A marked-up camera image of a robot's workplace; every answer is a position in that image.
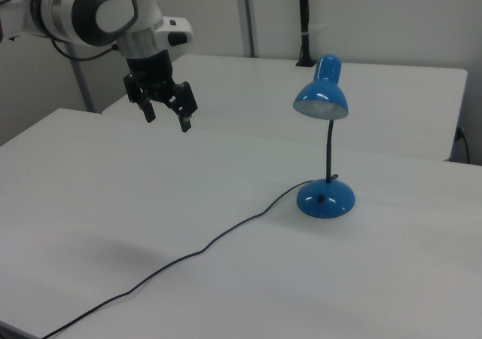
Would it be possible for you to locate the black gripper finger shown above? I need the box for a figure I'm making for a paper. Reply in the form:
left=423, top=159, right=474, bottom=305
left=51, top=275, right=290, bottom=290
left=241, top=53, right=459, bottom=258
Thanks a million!
left=123, top=74, right=157, bottom=124
left=164, top=81, right=199, bottom=133

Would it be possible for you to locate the black clamped pole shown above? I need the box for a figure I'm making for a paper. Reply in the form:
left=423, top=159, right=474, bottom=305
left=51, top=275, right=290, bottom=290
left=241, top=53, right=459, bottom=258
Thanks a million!
left=295, top=0, right=316, bottom=67

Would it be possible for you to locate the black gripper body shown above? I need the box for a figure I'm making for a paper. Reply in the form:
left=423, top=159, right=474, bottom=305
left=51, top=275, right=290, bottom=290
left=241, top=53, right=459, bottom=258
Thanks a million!
left=125, top=49, right=178, bottom=105

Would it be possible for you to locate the blue desk lamp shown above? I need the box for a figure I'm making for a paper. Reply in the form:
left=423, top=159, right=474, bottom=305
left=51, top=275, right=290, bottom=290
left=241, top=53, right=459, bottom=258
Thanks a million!
left=292, top=53, right=356, bottom=218

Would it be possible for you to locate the black hanging robot cable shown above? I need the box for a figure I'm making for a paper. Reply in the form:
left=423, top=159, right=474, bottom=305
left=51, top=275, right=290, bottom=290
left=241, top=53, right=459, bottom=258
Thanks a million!
left=50, top=37, right=120, bottom=62

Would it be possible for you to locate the black lamp power cord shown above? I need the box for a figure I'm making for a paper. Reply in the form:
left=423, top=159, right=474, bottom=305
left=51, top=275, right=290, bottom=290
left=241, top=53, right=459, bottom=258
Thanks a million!
left=40, top=179, right=314, bottom=339

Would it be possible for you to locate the grey partition post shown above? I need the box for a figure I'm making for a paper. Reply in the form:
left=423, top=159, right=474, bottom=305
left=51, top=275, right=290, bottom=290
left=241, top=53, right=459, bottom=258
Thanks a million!
left=69, top=43, right=96, bottom=113
left=236, top=0, right=261, bottom=58

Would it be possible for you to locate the black wall cable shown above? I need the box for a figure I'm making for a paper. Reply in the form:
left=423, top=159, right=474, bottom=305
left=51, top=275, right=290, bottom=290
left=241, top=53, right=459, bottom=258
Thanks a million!
left=456, top=127, right=471, bottom=165

